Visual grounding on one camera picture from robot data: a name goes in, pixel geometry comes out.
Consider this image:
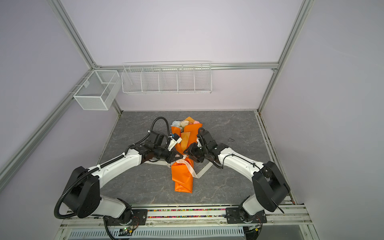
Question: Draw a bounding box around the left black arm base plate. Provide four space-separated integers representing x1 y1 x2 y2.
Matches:
106 209 148 226

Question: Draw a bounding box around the white fake rose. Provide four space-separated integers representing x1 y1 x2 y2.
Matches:
171 121 182 128

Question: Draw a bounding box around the white wire shelf basket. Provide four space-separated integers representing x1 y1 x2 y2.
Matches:
122 61 213 94

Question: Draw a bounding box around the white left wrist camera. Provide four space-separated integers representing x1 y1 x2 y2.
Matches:
168 134 182 152

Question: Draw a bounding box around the white mesh box basket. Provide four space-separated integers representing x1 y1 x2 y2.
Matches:
74 70 122 111

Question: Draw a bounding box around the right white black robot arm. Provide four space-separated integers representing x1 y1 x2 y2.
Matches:
184 128 291 223

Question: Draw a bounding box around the orange wrapping paper sheet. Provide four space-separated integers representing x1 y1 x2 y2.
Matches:
171 117 203 193

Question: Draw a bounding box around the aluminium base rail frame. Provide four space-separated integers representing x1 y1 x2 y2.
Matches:
55 205 319 240

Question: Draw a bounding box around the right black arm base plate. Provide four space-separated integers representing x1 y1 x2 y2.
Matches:
225 207 267 224

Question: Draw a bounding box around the white slotted cable duct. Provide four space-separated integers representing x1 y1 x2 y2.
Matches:
67 226 245 240

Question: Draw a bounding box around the cream fake rose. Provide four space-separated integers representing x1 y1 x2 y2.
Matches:
180 120 190 128

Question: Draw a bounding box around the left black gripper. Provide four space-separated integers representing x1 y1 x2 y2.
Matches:
153 146 184 164

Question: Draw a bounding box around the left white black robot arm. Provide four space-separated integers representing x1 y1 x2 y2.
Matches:
54 127 183 227

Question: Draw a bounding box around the white printed ribbon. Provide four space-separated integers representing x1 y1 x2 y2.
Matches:
143 154 214 180

